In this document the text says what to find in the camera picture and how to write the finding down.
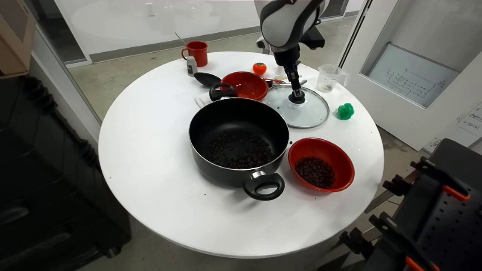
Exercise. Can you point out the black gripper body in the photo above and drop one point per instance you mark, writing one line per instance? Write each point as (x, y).
(289, 62)

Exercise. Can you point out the glass lid with black knob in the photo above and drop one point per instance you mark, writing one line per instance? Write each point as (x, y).
(310, 116)

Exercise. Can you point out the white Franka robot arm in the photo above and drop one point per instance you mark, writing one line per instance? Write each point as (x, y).
(286, 23)

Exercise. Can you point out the orange toy tomato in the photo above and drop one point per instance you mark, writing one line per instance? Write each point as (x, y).
(259, 68)

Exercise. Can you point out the clear plastic measuring cup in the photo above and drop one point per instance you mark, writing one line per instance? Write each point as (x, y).
(331, 78)

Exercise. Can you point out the empty red bowl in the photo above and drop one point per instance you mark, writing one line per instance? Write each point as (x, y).
(246, 85)

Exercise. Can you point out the green toy vegetable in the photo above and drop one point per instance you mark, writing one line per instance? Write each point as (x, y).
(345, 112)

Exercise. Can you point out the red bowl with dark beans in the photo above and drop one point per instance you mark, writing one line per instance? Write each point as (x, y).
(301, 151)

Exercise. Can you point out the black ladle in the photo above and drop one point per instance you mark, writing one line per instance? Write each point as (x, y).
(206, 78)

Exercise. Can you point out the red mug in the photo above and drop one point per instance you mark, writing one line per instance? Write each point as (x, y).
(199, 53)

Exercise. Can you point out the grey shaker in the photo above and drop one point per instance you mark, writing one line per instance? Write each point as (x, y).
(191, 65)

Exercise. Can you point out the white stick in mug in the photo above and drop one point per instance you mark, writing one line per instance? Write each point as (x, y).
(179, 38)

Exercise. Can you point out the white panel with printed sheet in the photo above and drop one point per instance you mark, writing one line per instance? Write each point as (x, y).
(431, 30)

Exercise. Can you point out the black orange bar clamp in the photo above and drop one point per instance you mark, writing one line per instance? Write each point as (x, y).
(386, 226)
(423, 170)

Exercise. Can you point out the white round table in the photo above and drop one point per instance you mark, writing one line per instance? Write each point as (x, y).
(160, 175)

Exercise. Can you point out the black perforated mounting table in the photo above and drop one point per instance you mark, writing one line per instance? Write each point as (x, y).
(452, 231)

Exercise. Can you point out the wooden board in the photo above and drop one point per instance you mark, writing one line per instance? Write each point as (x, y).
(12, 39)

